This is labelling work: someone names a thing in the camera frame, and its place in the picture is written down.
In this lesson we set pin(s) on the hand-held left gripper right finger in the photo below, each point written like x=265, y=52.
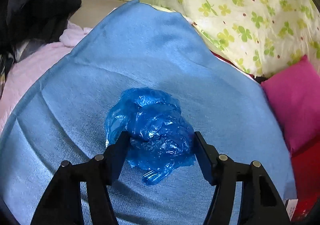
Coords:
x=205, y=160

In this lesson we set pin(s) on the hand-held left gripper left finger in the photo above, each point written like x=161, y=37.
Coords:
x=117, y=157

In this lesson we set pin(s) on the blue plastic bag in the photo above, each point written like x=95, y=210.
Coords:
x=150, y=120

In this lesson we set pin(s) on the red paper shopping bag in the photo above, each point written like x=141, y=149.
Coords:
x=306, y=170

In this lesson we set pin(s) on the magenta pillow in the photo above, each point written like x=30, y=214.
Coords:
x=292, y=105

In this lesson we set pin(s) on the light blue blanket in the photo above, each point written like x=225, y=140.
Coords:
x=150, y=52

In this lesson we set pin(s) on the light pink bed sheet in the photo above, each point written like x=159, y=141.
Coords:
x=32, y=69

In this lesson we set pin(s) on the green clover print quilt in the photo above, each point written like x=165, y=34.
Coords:
x=237, y=14

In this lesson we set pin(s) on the beige cushion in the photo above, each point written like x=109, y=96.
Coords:
x=95, y=7

